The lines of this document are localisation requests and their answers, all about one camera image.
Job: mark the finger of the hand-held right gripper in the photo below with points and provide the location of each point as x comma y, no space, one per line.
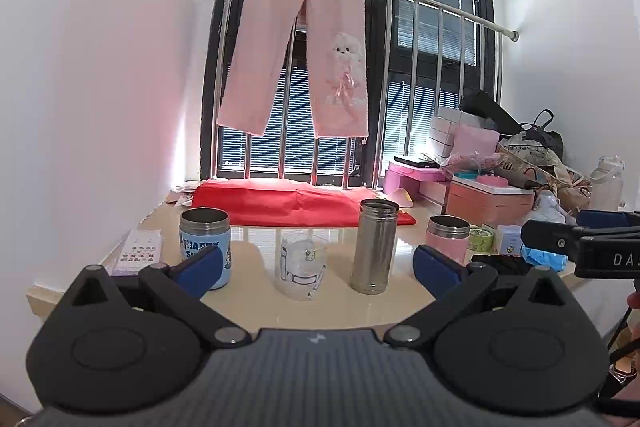
547,237
600,218

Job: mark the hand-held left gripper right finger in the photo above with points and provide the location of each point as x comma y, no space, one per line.
440,272

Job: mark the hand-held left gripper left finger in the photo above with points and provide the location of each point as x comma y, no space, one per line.
200,269

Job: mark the clear printed glass cup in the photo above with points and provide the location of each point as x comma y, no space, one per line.
300,264

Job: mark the steel cup with pink sleeve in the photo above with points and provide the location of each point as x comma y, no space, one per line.
446,239

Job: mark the steel cup with blue sleeve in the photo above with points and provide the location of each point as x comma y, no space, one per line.
205,232

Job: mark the blue crumpled cloth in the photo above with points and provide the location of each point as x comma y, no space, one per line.
542,258

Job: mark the white plastic bag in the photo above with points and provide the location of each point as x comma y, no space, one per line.
550,207

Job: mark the clear water bottle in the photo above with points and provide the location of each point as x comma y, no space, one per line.
606,187

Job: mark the light blue small box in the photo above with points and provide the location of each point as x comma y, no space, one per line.
507,239

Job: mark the black cloth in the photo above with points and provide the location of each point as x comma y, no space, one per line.
500,263

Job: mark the sticker sheet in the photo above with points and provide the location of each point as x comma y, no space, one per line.
137,252

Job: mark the patterned beige bag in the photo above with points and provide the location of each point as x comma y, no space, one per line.
550,172

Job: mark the tall steel tumbler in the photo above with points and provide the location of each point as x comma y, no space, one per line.
374,247

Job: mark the pink box with white lid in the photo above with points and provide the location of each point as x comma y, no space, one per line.
485,202

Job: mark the loose paper scraps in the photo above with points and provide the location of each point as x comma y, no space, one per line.
182,193

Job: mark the black bag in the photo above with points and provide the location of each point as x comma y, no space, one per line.
547,139

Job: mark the pink desk stand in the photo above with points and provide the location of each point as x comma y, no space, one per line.
405,179

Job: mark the red cloth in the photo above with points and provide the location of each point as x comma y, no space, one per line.
280,202

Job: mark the black flat case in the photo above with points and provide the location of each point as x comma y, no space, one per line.
415,162

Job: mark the stack of white boxes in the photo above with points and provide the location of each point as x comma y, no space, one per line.
442,132

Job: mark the pink pants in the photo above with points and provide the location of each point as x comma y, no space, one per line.
337,72

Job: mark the steel window railing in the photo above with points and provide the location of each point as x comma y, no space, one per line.
440,4

